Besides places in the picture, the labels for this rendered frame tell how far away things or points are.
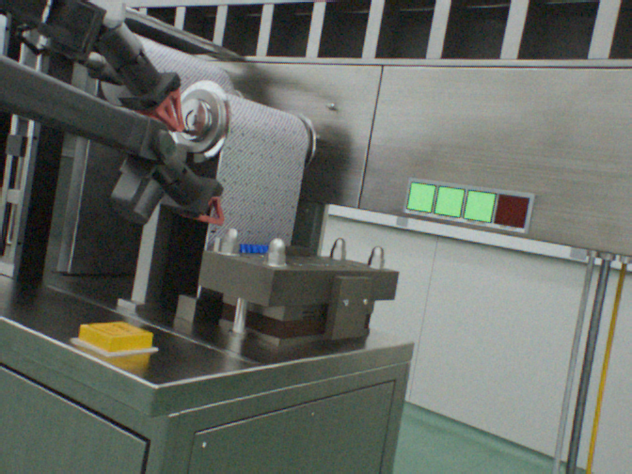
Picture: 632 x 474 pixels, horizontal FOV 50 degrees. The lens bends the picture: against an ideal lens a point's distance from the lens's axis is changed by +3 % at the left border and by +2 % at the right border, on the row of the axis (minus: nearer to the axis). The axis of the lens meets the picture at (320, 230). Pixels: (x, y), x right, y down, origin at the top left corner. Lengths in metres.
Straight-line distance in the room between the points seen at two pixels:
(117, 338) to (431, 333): 3.09
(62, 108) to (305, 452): 0.64
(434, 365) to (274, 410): 2.93
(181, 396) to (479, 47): 0.90
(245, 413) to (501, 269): 2.86
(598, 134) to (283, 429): 0.70
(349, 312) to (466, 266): 2.63
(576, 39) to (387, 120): 0.37
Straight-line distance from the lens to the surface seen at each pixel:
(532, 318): 3.67
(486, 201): 1.24
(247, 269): 1.06
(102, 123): 0.93
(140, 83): 1.14
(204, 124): 1.19
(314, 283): 1.12
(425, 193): 1.29
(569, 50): 1.34
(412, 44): 1.48
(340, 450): 1.23
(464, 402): 3.87
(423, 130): 1.32
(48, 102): 0.86
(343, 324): 1.18
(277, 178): 1.30
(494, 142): 1.26
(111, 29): 1.12
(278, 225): 1.32
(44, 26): 1.09
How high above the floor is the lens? 1.15
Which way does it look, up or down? 3 degrees down
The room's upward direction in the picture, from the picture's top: 10 degrees clockwise
